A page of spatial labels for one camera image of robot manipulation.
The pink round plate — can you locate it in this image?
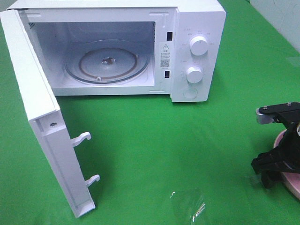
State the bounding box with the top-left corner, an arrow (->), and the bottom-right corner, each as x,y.
273,130 -> 300,199

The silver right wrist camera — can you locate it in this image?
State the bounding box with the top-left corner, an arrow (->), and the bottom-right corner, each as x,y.
255,102 -> 300,125

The clear tape patch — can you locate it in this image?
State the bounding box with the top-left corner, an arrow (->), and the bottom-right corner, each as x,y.
170,188 -> 210,225

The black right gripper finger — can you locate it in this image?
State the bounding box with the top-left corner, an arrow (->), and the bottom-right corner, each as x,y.
251,131 -> 300,188

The glass microwave turntable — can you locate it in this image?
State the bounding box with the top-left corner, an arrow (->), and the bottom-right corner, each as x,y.
65,39 -> 153,84

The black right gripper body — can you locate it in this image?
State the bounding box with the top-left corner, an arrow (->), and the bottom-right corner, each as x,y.
273,102 -> 300,150

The round door release button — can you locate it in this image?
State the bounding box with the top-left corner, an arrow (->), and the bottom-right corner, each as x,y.
183,88 -> 198,99

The white microwave oven body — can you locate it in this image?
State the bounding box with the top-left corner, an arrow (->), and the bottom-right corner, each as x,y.
5,0 -> 226,102

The lower white timer knob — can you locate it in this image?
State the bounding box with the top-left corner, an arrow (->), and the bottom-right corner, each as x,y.
187,67 -> 203,84

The white microwave door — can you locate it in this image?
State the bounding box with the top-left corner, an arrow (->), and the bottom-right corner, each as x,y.
0,10 -> 100,218

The upper white microwave knob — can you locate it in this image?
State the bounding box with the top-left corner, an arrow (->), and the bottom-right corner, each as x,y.
189,35 -> 208,56

